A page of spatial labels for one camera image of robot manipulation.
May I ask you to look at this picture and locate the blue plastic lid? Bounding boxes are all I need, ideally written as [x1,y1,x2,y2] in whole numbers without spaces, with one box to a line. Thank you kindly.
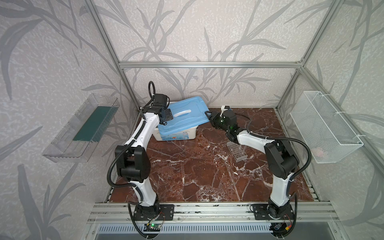
[158,97,209,135]

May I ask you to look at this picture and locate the clear test tube rack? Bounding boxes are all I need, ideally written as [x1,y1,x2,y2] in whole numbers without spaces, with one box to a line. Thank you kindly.
[227,142,248,162]

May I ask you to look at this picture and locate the white plastic bin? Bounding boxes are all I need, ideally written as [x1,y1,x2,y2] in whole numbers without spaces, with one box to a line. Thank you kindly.
[153,126,198,141]

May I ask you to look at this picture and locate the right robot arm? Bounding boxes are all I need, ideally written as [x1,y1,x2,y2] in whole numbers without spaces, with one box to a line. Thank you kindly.
[205,106,312,220]

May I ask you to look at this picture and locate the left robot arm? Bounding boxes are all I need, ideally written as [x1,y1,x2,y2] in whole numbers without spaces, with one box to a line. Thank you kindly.
[107,94,171,218]

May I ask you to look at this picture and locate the right circuit board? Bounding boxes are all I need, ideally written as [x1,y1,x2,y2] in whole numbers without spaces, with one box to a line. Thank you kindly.
[271,223,292,233]

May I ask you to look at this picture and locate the green circuit board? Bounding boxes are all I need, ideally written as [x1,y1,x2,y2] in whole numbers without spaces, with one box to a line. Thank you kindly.
[144,224,162,232]

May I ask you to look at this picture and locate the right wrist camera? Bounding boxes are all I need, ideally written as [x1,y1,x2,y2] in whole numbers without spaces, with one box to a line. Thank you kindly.
[220,106,231,118]

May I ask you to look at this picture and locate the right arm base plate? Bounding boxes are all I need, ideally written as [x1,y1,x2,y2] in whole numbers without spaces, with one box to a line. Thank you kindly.
[251,203,295,220]

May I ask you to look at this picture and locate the white wire basket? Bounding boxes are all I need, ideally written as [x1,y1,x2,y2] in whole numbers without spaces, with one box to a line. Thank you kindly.
[290,91,364,164]

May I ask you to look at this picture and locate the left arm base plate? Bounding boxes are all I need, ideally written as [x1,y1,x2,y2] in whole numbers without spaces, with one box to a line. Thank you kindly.
[133,204,175,221]

